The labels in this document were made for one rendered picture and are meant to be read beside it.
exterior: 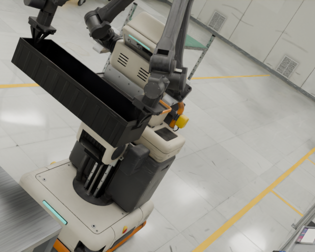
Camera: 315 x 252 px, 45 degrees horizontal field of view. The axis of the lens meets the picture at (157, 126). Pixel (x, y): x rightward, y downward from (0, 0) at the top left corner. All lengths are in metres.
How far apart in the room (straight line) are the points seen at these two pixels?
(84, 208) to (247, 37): 9.28
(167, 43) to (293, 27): 9.43
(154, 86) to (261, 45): 9.70
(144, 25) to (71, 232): 1.13
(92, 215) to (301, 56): 8.95
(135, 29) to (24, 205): 0.85
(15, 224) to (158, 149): 1.01
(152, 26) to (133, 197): 1.01
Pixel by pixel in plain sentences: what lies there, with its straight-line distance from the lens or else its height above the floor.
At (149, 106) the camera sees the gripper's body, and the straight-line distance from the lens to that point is 1.32.
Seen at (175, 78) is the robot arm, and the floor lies 1.26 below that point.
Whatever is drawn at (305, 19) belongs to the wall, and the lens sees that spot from 10.64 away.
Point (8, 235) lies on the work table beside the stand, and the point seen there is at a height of 0.80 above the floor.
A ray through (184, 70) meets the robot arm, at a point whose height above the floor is 1.30.
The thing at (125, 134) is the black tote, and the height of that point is 1.08.
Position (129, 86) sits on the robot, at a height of 1.08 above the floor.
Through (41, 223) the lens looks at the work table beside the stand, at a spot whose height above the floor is 0.80.
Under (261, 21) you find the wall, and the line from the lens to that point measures 10.93.
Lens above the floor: 1.70
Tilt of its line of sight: 24 degrees down
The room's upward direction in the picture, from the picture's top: 30 degrees clockwise
